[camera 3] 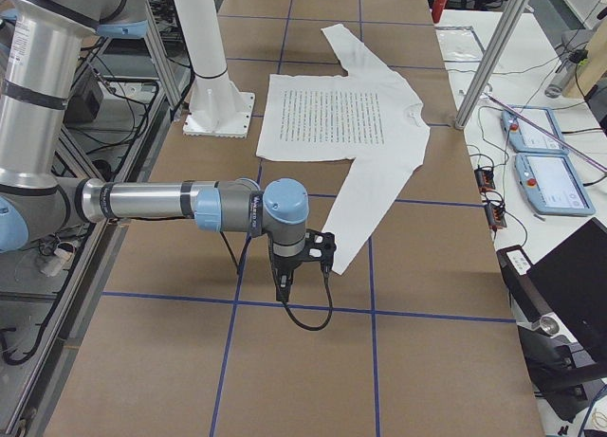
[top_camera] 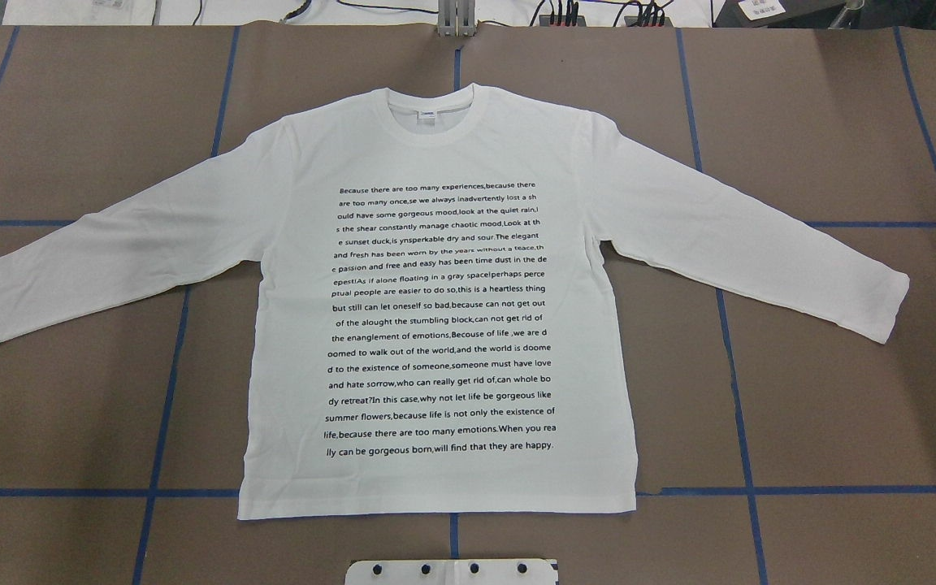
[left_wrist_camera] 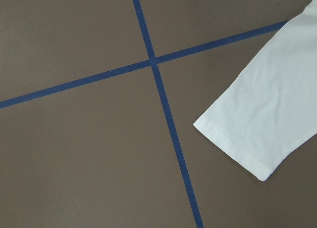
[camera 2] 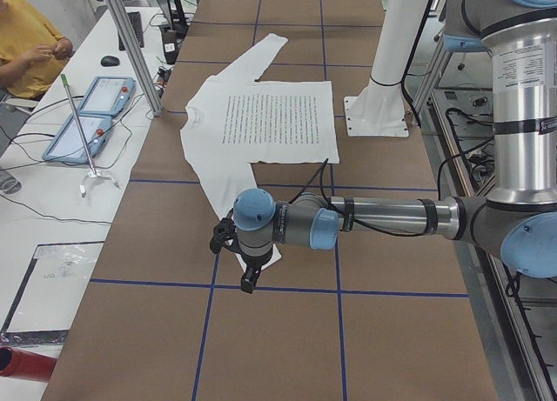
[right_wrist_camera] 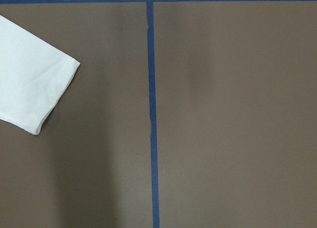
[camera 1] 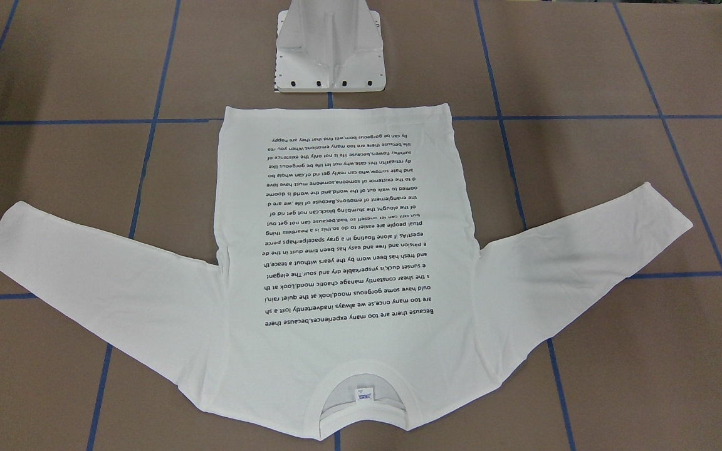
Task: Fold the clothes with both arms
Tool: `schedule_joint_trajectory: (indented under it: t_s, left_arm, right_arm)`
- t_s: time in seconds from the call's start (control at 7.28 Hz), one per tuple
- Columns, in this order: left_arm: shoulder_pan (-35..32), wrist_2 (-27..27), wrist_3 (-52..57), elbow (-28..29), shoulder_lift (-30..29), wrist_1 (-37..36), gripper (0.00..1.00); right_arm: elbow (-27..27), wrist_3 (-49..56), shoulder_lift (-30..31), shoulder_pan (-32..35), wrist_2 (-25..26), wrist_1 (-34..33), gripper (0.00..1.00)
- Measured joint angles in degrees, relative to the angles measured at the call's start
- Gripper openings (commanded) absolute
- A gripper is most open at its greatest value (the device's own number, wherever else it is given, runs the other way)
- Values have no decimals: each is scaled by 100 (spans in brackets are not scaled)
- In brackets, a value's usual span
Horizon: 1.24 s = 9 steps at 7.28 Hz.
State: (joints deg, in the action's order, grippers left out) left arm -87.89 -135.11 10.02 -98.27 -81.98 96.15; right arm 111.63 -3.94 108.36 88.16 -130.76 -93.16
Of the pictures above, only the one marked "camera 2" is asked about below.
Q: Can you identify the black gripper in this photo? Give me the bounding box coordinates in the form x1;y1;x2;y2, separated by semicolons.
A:
240;251;271;293

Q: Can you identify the white long-sleeve printed shirt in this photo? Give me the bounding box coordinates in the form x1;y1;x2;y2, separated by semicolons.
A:
180;33;340;271

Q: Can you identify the rod with green tip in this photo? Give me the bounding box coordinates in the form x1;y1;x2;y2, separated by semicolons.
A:
60;73;120;198

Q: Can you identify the clear plastic sheet black border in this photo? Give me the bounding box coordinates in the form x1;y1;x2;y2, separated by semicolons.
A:
1;241;104;346

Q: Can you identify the lower blue teach pendant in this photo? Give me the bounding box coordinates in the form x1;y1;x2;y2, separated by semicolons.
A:
42;115;112;164

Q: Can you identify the blue teach pendant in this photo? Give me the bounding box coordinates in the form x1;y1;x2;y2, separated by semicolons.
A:
42;115;112;164
77;76;136;117

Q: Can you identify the upper blue teach pendant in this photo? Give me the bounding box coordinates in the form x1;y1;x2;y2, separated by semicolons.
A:
77;76;136;117

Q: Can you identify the red cylinder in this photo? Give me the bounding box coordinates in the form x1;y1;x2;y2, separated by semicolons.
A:
1;346;57;383

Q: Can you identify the black box with label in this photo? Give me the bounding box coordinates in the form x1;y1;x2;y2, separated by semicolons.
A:
161;28;179;64

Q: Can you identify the black computer mouse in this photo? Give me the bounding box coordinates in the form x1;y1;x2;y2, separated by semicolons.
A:
100;56;120;67

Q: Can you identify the black keyboard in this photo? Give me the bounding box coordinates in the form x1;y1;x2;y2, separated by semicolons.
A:
127;11;144;48

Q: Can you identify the person in yellow shirt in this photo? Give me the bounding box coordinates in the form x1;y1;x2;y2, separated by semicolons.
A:
1;0;74;100

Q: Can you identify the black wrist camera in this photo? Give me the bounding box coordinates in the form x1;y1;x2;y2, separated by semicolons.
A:
209;217;239;255

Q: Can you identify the aluminium frame post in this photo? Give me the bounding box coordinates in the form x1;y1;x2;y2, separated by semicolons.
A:
104;0;163;117

